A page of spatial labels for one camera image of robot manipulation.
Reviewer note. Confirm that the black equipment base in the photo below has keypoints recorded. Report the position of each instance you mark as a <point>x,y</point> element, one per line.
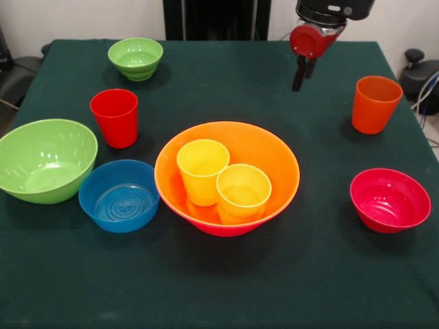
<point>418,75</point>

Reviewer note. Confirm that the red bowl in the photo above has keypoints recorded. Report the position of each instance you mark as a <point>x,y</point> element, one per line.
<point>387,202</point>

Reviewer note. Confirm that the dark green tablecloth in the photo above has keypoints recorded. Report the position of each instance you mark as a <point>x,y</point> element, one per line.
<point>219,274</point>

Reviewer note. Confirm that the black cabinet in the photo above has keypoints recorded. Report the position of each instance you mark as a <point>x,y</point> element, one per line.
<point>219,17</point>

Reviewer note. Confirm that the black chair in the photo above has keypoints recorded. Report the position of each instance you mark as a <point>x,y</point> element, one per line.
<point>20,75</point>

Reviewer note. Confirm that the orange cup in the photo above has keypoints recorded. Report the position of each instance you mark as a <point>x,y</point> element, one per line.
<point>372,116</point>

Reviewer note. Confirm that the small green bowl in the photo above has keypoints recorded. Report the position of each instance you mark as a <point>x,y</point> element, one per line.
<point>135,58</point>

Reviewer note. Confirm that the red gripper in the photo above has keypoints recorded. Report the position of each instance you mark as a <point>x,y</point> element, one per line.
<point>307,42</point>

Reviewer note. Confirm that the large orange bowl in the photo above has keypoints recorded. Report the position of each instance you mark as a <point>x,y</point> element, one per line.
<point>267,150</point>

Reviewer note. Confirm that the large green bowl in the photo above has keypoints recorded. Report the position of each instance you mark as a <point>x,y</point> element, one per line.
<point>44,161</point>

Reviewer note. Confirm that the blue bowl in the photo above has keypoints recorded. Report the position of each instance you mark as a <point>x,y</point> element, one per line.
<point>118,224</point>

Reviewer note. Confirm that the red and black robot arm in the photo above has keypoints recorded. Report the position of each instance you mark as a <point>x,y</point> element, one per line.
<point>329,8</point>

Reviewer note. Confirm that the red cup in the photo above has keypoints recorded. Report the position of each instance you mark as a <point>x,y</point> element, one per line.
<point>116,130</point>

